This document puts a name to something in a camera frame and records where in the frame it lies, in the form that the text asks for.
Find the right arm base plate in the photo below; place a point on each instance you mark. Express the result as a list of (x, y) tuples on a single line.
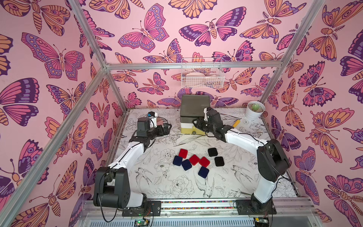
[(254, 207)]

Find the blue yellow garden fork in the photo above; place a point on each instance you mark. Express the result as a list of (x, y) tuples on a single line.
[(236, 123)]

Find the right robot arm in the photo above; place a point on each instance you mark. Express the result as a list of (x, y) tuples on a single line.
[(272, 161)]

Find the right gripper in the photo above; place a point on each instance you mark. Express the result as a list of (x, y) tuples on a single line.
[(203, 125)]

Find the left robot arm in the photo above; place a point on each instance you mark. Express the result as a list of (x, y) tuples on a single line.
[(112, 184)]

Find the blue brooch box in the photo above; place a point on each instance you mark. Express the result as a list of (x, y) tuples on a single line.
[(203, 172), (186, 164), (177, 161)]

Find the three-tier drawer cabinet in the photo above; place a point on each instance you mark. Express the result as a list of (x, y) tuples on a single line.
[(192, 107)]

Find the red brooch box right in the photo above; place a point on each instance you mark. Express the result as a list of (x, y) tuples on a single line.
[(204, 162)]

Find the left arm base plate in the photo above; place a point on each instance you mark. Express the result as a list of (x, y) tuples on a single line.
[(149, 208)]

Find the blue brooch box bottom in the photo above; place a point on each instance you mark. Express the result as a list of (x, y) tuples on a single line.
[(203, 172)]

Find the red brooch box middle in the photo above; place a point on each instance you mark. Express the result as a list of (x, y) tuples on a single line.
[(194, 160)]

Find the white potted succulent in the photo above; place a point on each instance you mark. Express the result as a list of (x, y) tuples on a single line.
[(254, 110)]

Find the white wire basket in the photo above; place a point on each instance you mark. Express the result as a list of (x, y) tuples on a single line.
[(202, 74)]

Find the red brooch box top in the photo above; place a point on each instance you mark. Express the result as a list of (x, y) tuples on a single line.
[(183, 153)]

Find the red brooch box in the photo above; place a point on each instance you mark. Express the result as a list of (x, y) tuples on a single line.
[(194, 160), (204, 162), (183, 153)]

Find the black brooch box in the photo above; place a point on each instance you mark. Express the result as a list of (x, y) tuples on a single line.
[(212, 152), (219, 161)]

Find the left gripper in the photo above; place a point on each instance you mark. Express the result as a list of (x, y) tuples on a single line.
[(165, 131)]

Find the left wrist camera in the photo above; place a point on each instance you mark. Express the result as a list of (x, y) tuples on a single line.
[(152, 115)]

